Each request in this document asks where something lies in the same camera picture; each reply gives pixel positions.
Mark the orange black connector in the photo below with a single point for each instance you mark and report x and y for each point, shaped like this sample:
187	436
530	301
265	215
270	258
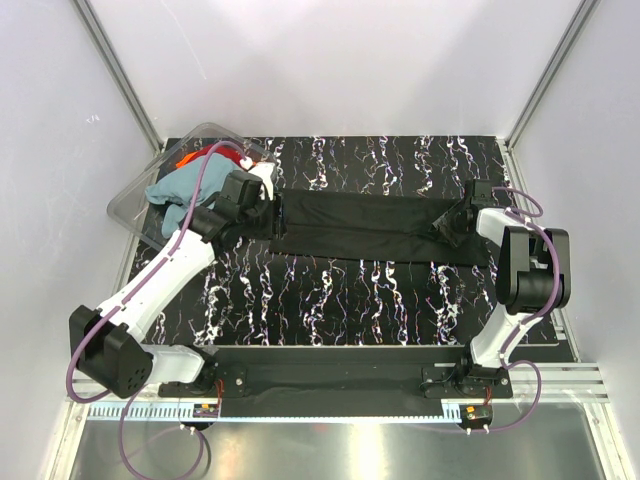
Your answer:
206	410
477	413

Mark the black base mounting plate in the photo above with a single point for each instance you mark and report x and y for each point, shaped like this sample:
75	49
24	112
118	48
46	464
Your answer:
408	361

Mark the black t shirt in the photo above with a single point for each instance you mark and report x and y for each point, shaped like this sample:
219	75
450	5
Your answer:
353	226

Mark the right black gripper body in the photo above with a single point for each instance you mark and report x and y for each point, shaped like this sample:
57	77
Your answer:
449	225

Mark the light blue t shirt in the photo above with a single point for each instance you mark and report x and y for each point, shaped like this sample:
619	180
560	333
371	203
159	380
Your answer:
175	190

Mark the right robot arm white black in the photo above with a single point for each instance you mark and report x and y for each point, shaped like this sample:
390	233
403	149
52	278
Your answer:
533	279

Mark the clear plastic bin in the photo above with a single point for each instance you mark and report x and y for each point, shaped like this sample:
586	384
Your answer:
130	207

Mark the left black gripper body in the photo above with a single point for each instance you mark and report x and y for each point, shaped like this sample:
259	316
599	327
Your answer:
264	221

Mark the orange t shirt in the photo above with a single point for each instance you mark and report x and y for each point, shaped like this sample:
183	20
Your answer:
187	159

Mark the aluminium frame post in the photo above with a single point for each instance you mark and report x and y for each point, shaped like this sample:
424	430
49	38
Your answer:
96	31
566	43

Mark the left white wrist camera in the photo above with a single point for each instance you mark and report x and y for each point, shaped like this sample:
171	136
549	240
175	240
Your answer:
266	171

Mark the black marbled table mat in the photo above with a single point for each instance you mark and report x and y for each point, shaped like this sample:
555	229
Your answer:
251	296

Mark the right aluminium frame post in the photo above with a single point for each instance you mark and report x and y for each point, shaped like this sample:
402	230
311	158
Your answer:
566	43

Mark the white slotted cable duct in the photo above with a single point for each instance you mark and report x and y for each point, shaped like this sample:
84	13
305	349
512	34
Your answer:
436	413

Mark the aluminium rail crossbar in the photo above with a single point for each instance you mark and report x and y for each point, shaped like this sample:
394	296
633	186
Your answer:
549	382

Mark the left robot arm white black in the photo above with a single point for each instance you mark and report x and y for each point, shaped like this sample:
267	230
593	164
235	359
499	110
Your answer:
108	342

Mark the right orange black connector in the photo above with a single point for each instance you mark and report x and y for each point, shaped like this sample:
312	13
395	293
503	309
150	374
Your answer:
477	413

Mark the left orange black connector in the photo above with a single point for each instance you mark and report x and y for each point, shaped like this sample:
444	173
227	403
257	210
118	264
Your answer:
206	410

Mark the red t shirt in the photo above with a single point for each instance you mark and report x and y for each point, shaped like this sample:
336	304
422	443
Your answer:
215	150

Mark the left aluminium frame post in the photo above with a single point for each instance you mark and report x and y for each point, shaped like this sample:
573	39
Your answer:
96	31

